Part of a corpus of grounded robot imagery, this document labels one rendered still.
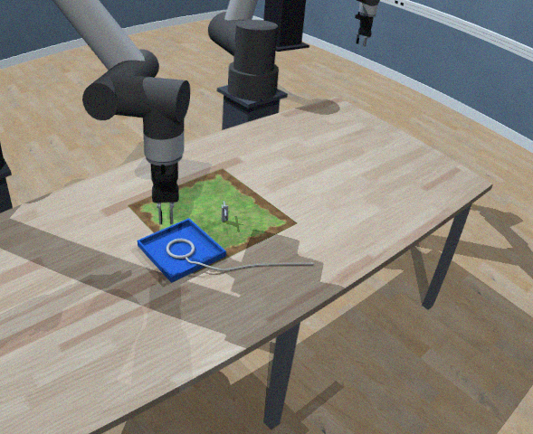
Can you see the blue tray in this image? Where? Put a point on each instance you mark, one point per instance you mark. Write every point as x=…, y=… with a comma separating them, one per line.
x=155, y=247

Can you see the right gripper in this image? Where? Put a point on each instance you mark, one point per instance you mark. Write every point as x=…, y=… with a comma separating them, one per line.
x=162, y=155

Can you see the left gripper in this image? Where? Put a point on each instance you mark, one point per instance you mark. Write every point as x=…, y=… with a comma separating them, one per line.
x=367, y=13

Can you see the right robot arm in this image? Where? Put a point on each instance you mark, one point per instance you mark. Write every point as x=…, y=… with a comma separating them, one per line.
x=162, y=103

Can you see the light grey ring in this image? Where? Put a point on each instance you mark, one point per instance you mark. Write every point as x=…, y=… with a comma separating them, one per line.
x=184, y=256

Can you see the green grass turf mat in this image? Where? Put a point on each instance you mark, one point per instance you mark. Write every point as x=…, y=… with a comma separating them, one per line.
x=251, y=219

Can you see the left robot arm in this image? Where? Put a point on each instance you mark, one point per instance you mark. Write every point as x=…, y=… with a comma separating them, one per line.
x=253, y=43

